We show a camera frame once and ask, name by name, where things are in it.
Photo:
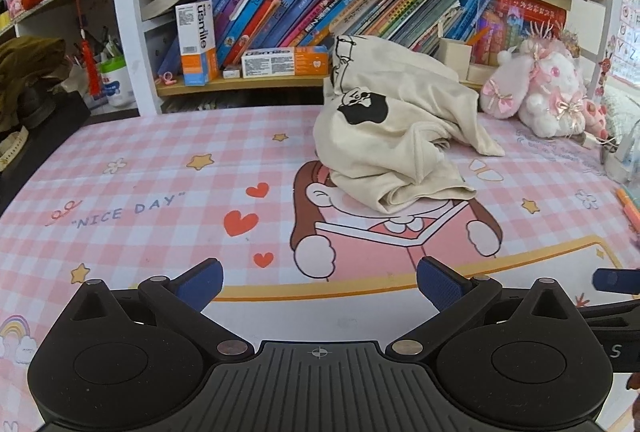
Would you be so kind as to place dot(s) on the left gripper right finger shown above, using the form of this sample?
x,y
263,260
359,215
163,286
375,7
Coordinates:
x,y
462,305

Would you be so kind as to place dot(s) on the pink white plush toy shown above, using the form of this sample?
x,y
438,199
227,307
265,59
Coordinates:
x,y
540,83

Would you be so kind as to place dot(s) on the cream t-shirt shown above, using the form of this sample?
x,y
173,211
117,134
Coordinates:
x,y
388,114

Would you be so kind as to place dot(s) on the pink checkered tablecloth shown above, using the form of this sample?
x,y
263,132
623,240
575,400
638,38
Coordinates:
x,y
127,200

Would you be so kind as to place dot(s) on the tall white orange toothpaste box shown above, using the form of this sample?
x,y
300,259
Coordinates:
x,y
197,44

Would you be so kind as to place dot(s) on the lying white orange toothpaste box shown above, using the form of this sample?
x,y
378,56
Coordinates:
x,y
307,61

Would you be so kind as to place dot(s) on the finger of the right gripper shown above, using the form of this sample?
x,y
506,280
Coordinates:
x,y
617,280

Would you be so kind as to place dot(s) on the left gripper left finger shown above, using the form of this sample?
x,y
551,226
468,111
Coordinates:
x,y
177,305

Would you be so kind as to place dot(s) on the row of colourful books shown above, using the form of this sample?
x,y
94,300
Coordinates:
x,y
422,26

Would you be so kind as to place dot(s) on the cream square pen holder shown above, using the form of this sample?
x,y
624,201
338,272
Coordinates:
x,y
456,55

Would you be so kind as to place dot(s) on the orange marker pen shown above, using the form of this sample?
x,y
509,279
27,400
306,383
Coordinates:
x,y
629,208

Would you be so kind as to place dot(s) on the white green lidded can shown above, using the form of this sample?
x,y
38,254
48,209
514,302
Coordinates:
x,y
116,82

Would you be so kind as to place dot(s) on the red hanging tassel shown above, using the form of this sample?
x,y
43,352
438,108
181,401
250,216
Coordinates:
x,y
94,80

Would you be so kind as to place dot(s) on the brown garment pile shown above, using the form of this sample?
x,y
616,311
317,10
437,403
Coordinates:
x,y
24,60

